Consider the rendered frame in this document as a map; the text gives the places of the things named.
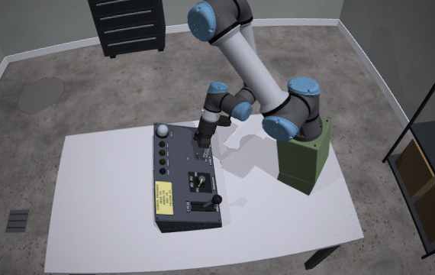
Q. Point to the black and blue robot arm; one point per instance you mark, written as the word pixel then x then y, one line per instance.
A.
pixel 227 24

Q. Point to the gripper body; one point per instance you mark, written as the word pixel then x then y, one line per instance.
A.
pixel 207 126

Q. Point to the black control console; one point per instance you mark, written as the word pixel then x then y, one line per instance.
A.
pixel 182 202

